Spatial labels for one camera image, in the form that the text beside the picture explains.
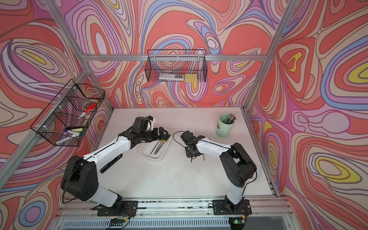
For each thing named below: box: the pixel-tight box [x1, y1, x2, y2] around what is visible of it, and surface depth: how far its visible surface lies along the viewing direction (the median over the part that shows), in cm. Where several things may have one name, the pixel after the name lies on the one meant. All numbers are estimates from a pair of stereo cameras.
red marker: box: [78, 103, 97, 119], surface depth 78 cm
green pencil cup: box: [215, 113, 235, 138], surface depth 100 cm
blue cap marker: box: [63, 128, 83, 137], surface depth 72 cm
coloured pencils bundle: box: [224, 112, 237, 124], surface depth 92 cm
